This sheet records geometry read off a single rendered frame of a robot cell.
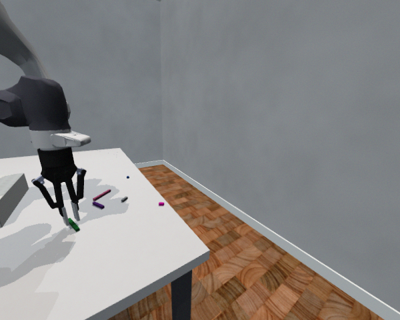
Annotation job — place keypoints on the purple rod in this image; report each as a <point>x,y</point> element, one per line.
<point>98,205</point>

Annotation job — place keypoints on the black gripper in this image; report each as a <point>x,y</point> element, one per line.
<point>50,160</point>

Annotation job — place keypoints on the green rod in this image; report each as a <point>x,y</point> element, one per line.
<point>71,222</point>

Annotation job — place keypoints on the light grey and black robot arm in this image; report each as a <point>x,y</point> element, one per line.
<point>34,101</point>

